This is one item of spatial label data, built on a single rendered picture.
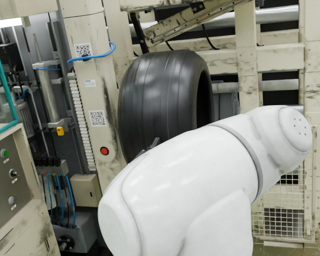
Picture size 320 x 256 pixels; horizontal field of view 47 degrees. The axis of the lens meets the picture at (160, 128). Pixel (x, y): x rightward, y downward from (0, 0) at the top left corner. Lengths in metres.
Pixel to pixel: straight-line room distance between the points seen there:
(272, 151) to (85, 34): 1.16
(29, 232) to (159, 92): 0.84
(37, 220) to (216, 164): 1.37
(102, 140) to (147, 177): 1.25
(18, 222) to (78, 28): 0.83
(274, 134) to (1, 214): 1.32
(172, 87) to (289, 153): 0.87
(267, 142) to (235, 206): 0.10
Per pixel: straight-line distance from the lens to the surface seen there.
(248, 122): 0.53
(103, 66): 1.57
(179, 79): 1.35
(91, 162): 1.76
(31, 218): 1.72
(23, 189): 1.73
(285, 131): 0.51
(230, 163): 0.46
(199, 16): 1.79
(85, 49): 1.56
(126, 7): 1.74
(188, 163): 0.43
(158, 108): 1.32
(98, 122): 1.64
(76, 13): 1.55
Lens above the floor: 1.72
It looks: 21 degrees down
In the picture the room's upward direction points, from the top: 8 degrees counter-clockwise
